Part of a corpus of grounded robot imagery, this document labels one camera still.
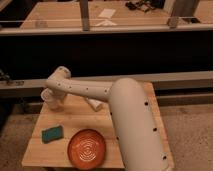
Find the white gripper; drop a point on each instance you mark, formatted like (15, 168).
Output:
(58, 95)

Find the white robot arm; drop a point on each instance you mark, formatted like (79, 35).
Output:
(139, 138)

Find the white cylindrical bottle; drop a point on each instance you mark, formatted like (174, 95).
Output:
(95, 104)

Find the green sponge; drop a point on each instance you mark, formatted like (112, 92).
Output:
(52, 134)

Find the wooden table board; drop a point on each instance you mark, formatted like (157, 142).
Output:
(74, 116)

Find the metal clamp at left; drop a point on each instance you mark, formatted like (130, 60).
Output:
(8, 81)

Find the orange ribbed plate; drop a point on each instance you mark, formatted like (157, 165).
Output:
(86, 149)

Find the white paper sheet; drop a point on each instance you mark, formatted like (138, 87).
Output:
(107, 13)

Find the grey metal post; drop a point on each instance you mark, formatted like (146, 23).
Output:
(182, 9)
(84, 10)

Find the dark cable clutter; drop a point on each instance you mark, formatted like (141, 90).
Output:
(145, 5)

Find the grey metal post right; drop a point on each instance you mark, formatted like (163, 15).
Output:
(182, 9)

